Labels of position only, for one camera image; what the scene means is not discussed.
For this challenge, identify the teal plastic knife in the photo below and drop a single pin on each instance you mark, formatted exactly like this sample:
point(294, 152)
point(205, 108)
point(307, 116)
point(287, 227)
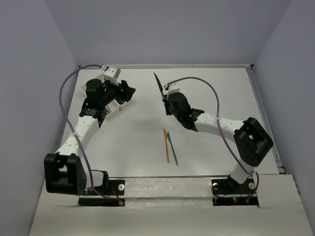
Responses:
point(172, 147)

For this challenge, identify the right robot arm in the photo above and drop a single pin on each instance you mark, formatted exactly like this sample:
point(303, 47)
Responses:
point(252, 141)

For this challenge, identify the orange plastic knife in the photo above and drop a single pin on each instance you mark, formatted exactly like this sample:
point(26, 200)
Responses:
point(166, 145)

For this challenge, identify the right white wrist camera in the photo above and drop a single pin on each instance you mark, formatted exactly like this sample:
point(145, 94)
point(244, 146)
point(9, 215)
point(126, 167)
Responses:
point(172, 88)

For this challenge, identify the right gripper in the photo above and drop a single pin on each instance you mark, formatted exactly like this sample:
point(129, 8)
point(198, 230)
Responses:
point(167, 101)

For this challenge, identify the aluminium rail edge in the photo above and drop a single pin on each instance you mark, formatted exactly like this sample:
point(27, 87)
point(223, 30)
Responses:
point(265, 120)
point(166, 66)

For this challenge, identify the aluminium rail back edge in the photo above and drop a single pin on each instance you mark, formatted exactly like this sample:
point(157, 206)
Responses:
point(166, 66)

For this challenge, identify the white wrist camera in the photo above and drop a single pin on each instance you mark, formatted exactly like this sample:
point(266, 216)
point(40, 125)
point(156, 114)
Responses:
point(172, 88)
point(110, 71)

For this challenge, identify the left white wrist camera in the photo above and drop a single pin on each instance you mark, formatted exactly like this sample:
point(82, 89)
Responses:
point(110, 71)

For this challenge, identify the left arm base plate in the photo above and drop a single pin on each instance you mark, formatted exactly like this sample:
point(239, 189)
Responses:
point(111, 195)

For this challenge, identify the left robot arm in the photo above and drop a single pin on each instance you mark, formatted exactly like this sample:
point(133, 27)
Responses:
point(64, 171)

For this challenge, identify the white container right compartment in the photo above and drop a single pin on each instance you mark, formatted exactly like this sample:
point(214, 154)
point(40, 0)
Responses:
point(124, 104)

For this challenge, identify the steel knife teal handle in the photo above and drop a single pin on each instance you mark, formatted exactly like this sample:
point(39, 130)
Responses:
point(159, 84)

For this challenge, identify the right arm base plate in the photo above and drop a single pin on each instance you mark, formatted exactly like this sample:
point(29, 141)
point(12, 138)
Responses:
point(241, 195)

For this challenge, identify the white front cover board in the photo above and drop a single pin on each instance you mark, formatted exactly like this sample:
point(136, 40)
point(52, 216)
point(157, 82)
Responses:
point(279, 213)

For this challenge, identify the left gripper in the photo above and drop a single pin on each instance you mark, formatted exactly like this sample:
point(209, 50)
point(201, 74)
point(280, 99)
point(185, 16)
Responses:
point(125, 92)

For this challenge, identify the aluminium rail right edge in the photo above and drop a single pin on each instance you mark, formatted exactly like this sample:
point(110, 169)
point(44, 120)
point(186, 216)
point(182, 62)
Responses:
point(265, 120)

